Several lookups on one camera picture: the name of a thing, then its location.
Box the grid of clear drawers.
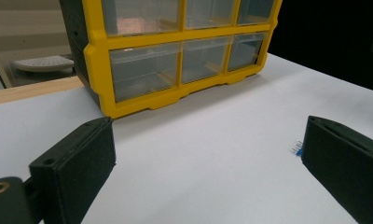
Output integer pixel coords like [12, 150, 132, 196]
[101, 0, 275, 103]

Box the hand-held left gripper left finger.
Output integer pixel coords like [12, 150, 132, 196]
[29, 116, 117, 224]

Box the black curtain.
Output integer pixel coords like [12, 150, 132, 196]
[268, 0, 373, 94]

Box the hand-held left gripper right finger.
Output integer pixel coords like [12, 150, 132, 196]
[300, 115, 373, 224]

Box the light wooden table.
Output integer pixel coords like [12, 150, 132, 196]
[0, 76, 85, 106]

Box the small blue pin component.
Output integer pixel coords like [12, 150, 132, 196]
[291, 140, 304, 157]

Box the yellow black organizer cabinet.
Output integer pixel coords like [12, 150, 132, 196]
[59, 0, 283, 119]

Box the grey perforated round platform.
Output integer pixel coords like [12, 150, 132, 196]
[10, 55, 76, 75]

